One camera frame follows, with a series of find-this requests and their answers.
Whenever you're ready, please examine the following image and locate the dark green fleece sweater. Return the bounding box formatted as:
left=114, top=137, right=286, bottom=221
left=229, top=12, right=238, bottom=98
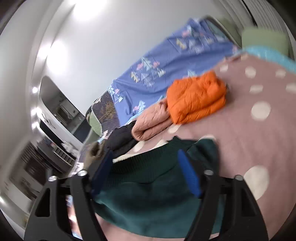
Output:
left=93, top=137, right=219, bottom=238

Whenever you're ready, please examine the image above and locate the olive brown fleece garment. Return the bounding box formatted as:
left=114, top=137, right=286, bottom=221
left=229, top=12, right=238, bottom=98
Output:
left=83, top=140, right=106, bottom=170

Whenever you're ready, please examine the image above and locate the pink polka dot bedsheet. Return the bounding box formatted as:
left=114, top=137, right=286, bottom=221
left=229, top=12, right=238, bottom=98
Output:
left=97, top=53, right=296, bottom=241

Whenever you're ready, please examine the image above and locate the cream fleece jacket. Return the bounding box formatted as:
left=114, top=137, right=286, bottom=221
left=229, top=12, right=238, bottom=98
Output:
left=112, top=154, right=134, bottom=163

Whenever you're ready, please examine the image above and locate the black garment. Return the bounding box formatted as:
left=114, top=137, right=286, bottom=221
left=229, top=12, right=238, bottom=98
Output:
left=105, top=121, right=138, bottom=159

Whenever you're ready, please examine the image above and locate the dark floral quilt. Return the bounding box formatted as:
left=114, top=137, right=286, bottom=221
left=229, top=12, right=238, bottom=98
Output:
left=86, top=91, right=120, bottom=138

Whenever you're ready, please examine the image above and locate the orange puffer jacket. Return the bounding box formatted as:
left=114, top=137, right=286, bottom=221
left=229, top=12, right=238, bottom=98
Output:
left=166, top=71, right=227, bottom=125

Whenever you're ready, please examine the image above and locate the salmon pink quilted jacket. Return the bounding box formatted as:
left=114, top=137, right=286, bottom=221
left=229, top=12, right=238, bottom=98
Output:
left=132, top=98, right=173, bottom=141

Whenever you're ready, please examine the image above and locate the light blue bed cover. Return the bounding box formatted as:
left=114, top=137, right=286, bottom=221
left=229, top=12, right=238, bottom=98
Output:
left=242, top=45, right=296, bottom=73

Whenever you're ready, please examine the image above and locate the blue tree print sheet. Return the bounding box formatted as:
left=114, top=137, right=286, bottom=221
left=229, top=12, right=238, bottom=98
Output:
left=108, top=19, right=235, bottom=125

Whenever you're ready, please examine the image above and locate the green pillow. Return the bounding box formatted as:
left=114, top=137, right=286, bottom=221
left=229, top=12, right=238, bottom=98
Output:
left=241, top=27, right=290, bottom=56

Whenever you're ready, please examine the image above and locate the grey window curtain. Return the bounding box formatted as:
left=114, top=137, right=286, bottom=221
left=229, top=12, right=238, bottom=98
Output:
left=212, top=0, right=292, bottom=47

